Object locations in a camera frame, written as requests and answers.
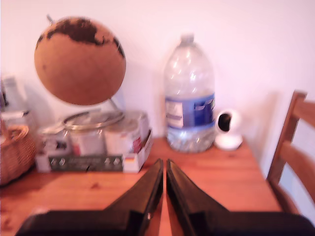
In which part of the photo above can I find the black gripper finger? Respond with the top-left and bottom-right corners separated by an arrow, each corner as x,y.
103,158 -> 164,232
166,158 -> 229,234

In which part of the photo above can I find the cardboard can tray green print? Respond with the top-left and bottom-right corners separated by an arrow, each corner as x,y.
35,129 -> 154,174

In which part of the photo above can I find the can with plain white label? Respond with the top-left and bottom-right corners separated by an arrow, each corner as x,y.
104,125 -> 142,155

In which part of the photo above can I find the can with pink label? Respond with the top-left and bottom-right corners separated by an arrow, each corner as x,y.
70,129 -> 106,156

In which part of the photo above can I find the large clear water bottle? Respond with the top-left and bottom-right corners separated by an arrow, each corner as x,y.
163,33 -> 217,153

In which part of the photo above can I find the can with black-white label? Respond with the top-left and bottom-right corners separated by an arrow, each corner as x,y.
40,127 -> 72,157

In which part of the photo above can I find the wooden chair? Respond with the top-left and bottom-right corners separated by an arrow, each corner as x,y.
267,90 -> 315,214

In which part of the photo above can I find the cork globe on metal stand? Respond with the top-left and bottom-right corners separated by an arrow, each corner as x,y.
33,14 -> 127,131

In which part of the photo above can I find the small white round camera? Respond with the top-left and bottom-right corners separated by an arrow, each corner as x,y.
214,108 -> 244,150

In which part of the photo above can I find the brown wicker basket with handle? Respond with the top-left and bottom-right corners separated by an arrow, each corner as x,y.
0,118 -> 38,185

